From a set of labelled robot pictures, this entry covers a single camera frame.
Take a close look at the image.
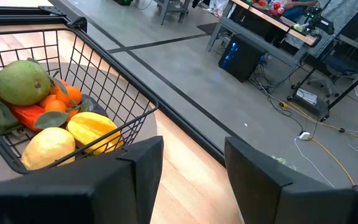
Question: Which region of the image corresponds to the black wire basket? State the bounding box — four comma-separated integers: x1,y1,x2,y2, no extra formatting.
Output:
0,26,160,175

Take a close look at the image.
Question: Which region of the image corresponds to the orange tangerine cluster with leaves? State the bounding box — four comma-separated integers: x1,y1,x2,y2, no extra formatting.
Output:
34,57,96,130

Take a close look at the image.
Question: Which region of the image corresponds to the black computer tower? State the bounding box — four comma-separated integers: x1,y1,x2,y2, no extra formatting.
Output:
218,34,269,83

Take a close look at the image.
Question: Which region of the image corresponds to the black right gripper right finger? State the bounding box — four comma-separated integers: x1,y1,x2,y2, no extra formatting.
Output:
224,136,358,224

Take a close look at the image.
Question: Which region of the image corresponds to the purple eggplant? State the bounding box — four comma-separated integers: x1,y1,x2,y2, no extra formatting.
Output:
81,94,109,118

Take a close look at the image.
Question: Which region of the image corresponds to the yellow starfruit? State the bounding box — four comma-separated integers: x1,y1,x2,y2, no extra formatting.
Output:
66,111,124,156

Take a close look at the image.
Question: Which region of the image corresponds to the grey workbench with wooden top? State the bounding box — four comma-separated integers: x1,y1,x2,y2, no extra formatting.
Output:
206,0,323,68

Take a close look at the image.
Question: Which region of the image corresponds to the yellow pear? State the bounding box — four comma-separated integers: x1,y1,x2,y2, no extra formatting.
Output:
20,126,76,171

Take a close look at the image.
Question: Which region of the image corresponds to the black desk frame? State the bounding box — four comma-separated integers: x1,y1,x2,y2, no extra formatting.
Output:
286,30,358,123

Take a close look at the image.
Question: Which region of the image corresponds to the white box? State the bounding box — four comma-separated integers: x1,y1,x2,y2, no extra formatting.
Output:
295,88,319,106

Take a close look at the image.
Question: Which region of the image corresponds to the yellow floor cable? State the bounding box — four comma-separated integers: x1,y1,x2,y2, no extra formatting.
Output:
280,101,358,187

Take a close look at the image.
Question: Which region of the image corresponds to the grey office chair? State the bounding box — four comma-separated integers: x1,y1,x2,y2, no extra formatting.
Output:
306,52,358,99

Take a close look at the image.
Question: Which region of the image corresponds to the white floor cable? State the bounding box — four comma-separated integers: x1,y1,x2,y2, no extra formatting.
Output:
293,136,336,189

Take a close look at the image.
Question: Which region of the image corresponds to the person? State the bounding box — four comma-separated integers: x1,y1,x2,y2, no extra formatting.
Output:
283,0,319,22

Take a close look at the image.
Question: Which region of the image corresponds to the grey metal stool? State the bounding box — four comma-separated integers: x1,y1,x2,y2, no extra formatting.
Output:
154,0,195,26

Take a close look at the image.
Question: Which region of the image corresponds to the red chili pepper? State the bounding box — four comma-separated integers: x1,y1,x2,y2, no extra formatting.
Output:
6,102,48,133

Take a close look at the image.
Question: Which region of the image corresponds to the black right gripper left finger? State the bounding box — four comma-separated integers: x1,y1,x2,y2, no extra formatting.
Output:
0,135,165,224

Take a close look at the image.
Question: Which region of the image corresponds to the green pear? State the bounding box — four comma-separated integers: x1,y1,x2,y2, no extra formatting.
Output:
0,59,52,106

